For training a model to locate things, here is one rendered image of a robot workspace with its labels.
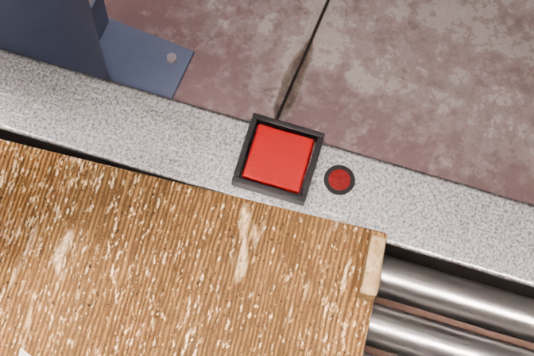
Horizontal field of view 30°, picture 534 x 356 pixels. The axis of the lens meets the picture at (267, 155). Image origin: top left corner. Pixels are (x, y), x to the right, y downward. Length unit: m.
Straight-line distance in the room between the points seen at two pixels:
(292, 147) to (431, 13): 1.18
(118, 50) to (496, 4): 0.80
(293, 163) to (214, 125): 0.09
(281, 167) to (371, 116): 1.05
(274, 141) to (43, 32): 0.67
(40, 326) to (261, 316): 0.21
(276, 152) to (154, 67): 1.06
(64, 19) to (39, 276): 0.70
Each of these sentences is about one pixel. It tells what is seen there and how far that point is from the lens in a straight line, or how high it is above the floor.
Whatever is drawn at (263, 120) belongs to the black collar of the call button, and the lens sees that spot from 1.01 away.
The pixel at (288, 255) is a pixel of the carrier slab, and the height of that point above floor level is 0.94.
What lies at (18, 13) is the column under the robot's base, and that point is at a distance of 1.54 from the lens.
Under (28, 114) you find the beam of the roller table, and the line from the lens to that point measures 1.05.
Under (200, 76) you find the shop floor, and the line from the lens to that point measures 2.05.
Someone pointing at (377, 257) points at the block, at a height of 0.96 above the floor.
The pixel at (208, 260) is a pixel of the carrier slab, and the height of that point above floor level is 0.94.
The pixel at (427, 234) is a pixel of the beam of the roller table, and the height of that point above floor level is 0.91.
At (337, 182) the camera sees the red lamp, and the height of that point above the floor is 0.92.
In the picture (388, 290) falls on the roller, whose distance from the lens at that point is 0.99.
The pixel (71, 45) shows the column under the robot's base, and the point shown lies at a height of 0.38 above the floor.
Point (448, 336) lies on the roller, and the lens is 0.99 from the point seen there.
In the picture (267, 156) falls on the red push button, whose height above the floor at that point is 0.93.
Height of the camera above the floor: 1.87
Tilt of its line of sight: 71 degrees down
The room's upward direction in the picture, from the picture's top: 8 degrees clockwise
